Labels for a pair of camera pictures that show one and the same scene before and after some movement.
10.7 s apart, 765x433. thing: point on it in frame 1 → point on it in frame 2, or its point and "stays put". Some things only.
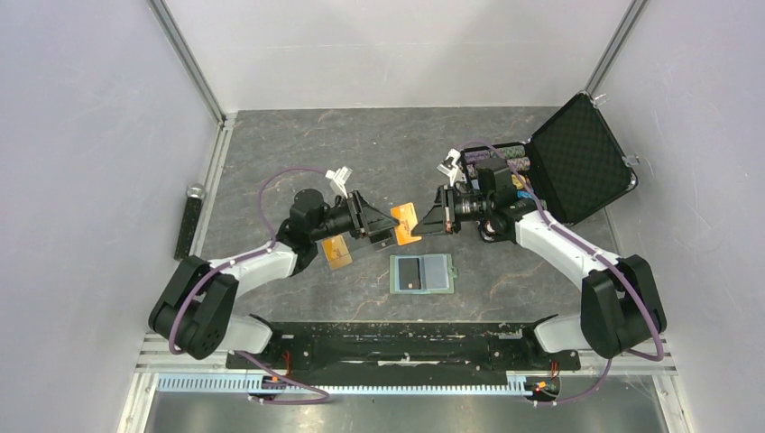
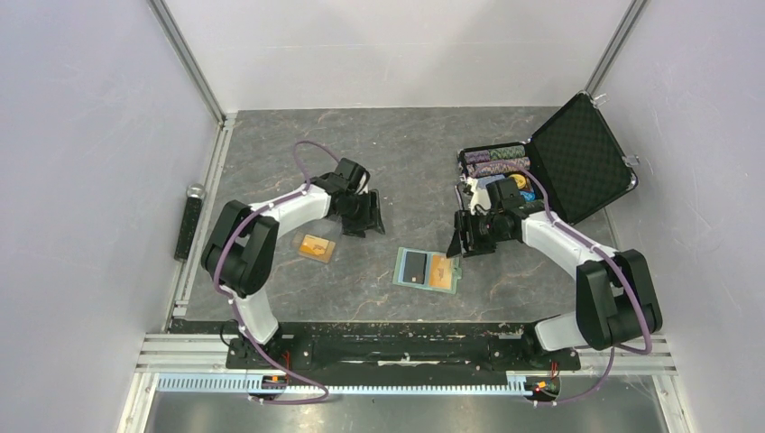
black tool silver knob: x=195 y=192 stays put
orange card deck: x=406 y=215 → x=440 y=271
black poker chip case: x=571 y=167 stays put
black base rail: x=406 y=350 stays put
